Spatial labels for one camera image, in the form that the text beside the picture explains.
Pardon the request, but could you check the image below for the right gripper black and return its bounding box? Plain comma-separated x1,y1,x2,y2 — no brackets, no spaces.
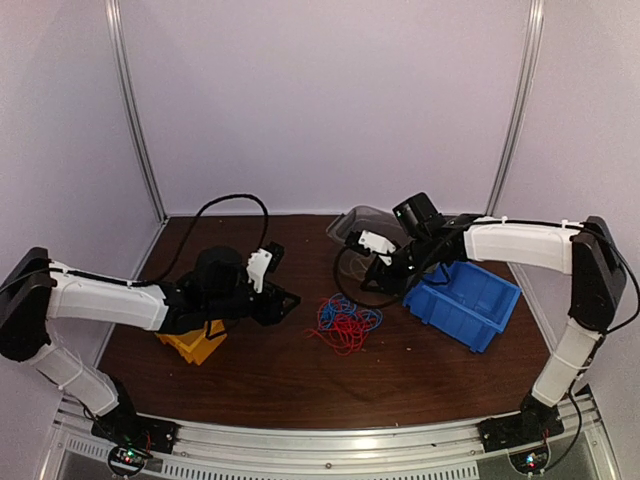
360,234,436,295

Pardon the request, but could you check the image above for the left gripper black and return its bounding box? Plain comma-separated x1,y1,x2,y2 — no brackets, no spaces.
205,280,301,326

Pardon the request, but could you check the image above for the blue cable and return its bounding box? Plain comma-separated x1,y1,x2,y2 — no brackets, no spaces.
317,293,385,331

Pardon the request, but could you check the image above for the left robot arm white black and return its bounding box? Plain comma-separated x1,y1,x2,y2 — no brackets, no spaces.
1,243,300,444

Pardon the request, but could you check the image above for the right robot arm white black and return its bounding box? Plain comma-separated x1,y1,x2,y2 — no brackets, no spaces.
348,193,632,442

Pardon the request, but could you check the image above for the clear grey plastic container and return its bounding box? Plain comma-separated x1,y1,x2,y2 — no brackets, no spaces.
326,205,407,281

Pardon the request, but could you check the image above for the blue plastic bin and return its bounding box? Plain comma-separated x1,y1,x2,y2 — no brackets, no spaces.
403,262,521,353

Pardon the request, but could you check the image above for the yellow plastic bin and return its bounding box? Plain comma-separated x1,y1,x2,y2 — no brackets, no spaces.
156,320,227,366

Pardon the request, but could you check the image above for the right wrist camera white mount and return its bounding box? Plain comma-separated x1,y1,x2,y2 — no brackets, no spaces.
345,230,397,266

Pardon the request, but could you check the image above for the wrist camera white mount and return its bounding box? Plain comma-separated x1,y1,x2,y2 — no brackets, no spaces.
345,230,397,266
246,242,285,294

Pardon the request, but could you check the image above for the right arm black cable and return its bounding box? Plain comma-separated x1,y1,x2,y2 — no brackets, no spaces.
332,239,451,309

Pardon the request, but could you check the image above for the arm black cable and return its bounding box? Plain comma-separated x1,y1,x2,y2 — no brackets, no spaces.
124,193,271,289
332,239,451,309

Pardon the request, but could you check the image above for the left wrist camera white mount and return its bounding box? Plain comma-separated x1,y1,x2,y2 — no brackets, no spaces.
246,242,285,294

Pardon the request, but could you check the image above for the red cable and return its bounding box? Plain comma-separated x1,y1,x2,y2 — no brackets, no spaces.
304,297,369,357

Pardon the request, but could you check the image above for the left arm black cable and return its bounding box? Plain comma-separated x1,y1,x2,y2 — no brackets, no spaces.
124,193,271,289

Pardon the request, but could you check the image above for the aluminium front rail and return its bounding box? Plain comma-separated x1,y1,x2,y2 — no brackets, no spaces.
35,393,621,479

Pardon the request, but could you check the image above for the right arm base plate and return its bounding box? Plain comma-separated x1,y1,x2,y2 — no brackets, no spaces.
477,412,565,453

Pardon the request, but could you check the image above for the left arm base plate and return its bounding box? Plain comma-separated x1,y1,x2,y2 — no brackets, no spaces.
84,410,178,454

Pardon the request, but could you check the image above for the right aluminium corner post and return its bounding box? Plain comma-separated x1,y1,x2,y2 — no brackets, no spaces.
485,0,545,216

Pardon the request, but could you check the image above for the aluminium corner post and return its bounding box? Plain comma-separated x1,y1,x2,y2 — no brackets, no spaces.
485,0,545,216
104,0,167,223

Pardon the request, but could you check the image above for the left aluminium corner post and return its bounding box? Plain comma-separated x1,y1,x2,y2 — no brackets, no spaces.
104,0,167,223

